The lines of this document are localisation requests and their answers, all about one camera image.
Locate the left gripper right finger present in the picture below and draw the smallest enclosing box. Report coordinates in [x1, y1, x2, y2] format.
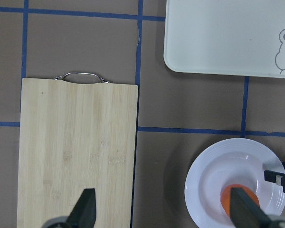
[229, 188, 272, 228]

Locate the white round plate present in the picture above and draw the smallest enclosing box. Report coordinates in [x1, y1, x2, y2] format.
[184, 138, 285, 228]

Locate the cream bear tray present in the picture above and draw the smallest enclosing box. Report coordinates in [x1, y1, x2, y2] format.
[163, 0, 285, 78]

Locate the orange fruit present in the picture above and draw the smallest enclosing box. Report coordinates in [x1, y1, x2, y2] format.
[220, 184, 260, 217]

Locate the brown paper table cover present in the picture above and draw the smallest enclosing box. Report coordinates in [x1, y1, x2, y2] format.
[0, 0, 285, 228]

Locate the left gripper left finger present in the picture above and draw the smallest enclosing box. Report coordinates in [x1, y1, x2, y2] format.
[66, 188, 96, 228]

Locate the bamboo cutting board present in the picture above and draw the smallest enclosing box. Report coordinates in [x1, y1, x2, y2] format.
[17, 78, 138, 228]

